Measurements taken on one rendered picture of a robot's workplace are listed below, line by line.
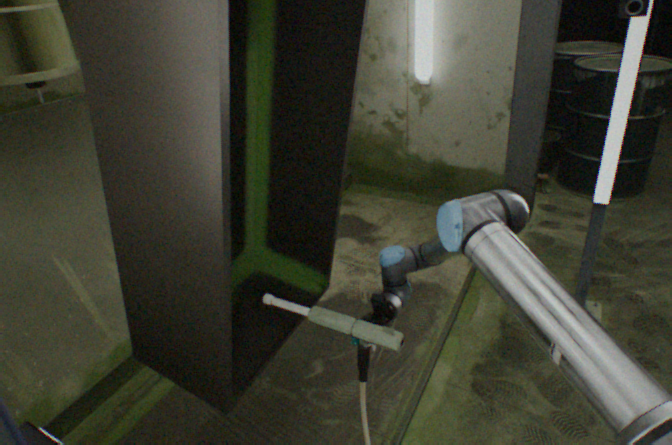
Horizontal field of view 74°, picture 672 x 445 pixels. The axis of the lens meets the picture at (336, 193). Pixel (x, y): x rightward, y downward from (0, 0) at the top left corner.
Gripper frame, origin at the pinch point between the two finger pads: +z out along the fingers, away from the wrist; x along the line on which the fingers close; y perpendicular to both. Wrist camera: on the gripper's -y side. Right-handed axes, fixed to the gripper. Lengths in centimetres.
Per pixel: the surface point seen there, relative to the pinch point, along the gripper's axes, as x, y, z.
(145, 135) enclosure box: 31, -69, 43
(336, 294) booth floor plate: 44, 40, -74
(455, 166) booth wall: 12, -3, -186
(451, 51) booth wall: 21, -76, -177
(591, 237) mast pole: -64, -6, -100
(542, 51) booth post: -29, -78, -175
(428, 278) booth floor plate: 4, 35, -103
